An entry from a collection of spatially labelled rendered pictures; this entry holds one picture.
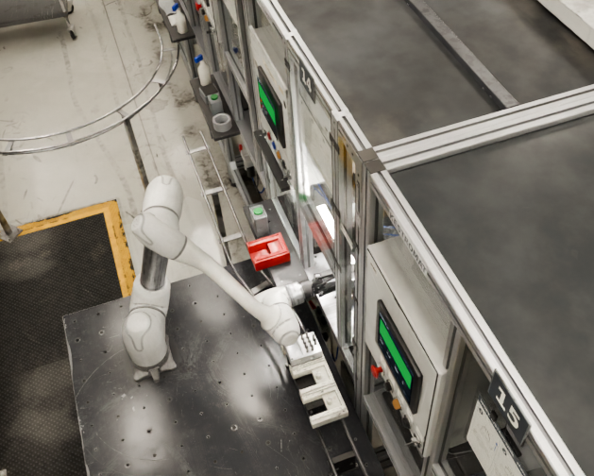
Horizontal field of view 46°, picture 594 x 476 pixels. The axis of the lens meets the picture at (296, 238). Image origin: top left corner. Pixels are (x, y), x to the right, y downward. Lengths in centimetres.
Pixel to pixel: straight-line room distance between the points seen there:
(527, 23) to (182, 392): 189
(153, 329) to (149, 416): 35
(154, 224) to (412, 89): 98
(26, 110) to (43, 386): 247
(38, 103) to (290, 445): 376
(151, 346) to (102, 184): 218
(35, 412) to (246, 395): 139
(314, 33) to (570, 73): 76
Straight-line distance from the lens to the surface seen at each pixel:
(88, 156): 513
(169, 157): 494
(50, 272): 444
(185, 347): 307
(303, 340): 269
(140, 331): 283
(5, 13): 646
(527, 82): 208
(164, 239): 242
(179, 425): 289
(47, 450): 380
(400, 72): 207
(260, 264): 293
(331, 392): 267
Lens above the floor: 322
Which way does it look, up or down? 49 degrees down
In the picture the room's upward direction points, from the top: 5 degrees counter-clockwise
